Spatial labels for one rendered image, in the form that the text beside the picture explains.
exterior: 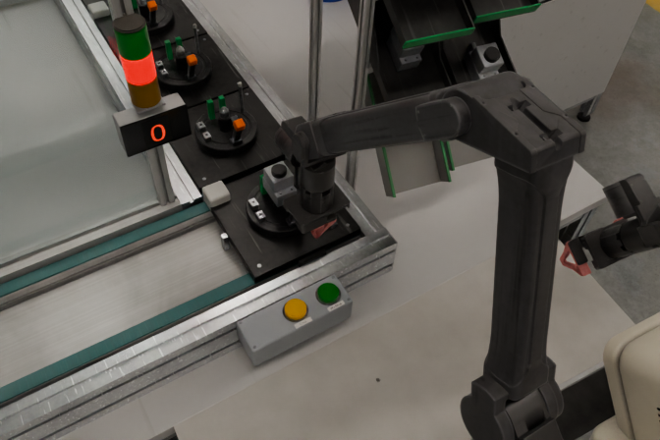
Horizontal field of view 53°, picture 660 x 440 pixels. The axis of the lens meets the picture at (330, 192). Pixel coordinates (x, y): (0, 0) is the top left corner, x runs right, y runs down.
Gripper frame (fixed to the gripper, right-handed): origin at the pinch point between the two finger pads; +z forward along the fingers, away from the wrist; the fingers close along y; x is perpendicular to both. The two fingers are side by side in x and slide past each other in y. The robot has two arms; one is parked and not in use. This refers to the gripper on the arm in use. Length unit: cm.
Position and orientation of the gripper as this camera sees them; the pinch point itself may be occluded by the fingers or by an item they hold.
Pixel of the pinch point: (315, 233)
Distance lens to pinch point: 121.4
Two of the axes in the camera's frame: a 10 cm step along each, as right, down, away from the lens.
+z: -0.4, 6.5, 7.6
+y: -8.5, 3.8, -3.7
